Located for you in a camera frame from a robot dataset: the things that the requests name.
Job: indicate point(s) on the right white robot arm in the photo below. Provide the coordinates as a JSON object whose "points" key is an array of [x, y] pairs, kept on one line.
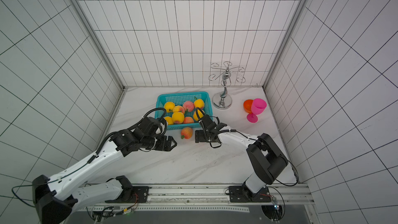
{"points": [[267, 159]]}

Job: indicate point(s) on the orange-pink peach bottom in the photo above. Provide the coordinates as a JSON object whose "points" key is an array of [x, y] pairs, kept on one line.
{"points": [[179, 109]]}

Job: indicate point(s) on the chrome cup holder stand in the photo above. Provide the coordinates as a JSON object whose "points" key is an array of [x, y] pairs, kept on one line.
{"points": [[223, 100]]}

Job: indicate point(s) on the aluminium mounting rail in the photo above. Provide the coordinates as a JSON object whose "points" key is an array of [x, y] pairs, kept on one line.
{"points": [[201, 197]]}

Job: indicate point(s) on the orange plastic goblet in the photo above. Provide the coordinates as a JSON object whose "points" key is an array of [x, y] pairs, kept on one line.
{"points": [[247, 106]]}

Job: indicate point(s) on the teal plastic basket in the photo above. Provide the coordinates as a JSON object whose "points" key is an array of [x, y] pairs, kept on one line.
{"points": [[179, 99]]}

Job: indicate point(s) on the orange-red peach top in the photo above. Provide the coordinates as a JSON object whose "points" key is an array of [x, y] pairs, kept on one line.
{"points": [[186, 133]]}

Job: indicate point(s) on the magenta plastic goblet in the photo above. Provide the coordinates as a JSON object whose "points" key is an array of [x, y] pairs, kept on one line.
{"points": [[258, 106]]}

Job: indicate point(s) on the pink peach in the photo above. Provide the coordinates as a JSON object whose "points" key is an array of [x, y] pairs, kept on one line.
{"points": [[188, 106]]}

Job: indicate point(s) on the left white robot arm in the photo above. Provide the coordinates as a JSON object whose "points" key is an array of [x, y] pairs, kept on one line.
{"points": [[58, 196]]}

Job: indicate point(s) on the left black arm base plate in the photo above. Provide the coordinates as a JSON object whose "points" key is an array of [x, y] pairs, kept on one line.
{"points": [[134, 194]]}

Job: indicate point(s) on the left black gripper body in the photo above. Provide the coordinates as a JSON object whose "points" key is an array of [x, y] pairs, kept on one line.
{"points": [[160, 143]]}

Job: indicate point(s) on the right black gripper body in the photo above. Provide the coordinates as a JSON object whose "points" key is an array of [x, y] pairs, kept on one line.
{"points": [[204, 136]]}

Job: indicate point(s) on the yellow peach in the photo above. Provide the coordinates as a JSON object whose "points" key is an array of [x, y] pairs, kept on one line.
{"points": [[169, 106], [178, 118], [188, 120], [197, 116], [199, 103], [169, 120]]}

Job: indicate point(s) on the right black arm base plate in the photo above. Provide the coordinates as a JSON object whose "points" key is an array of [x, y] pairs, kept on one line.
{"points": [[240, 194]]}

